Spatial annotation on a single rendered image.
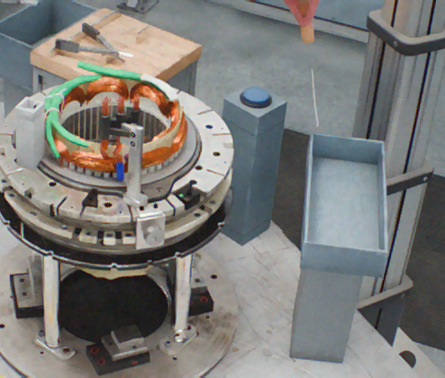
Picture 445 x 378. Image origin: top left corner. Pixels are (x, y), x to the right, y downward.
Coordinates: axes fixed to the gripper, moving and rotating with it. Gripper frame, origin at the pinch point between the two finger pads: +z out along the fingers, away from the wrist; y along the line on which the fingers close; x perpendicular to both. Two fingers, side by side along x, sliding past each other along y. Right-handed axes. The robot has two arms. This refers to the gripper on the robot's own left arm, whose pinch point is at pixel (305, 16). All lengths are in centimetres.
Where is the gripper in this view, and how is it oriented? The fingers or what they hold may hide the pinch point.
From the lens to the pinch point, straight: 146.8
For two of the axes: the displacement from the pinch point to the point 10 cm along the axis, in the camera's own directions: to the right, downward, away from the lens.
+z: 1.2, 8.0, 5.9
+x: 9.8, 0.2, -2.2
